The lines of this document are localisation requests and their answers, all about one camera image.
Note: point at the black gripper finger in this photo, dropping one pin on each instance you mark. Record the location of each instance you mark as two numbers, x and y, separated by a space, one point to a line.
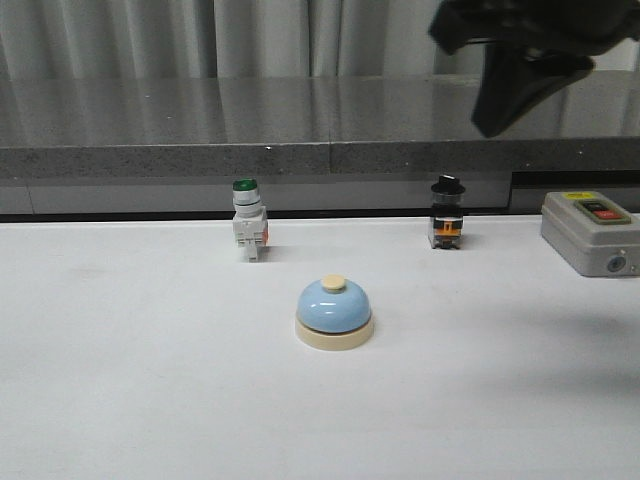
516 79

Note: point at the blue cream desk bell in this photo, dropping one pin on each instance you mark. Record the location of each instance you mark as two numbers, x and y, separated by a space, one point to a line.
334 314

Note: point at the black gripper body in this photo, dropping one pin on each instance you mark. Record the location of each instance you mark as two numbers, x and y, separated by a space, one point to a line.
589 28

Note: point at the grey pleated curtain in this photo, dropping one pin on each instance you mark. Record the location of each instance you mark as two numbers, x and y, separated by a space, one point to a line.
227 39

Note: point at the green pushbutton switch white body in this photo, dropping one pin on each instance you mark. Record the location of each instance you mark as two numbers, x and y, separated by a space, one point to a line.
250 222

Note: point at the black rotary selector switch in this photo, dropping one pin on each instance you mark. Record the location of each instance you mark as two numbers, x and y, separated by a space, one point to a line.
446 221

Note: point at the grey on-off switch box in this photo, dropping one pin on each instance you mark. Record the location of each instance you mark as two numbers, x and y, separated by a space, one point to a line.
596 236

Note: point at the grey stone counter ledge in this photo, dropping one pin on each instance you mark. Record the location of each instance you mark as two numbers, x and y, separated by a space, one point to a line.
361 145

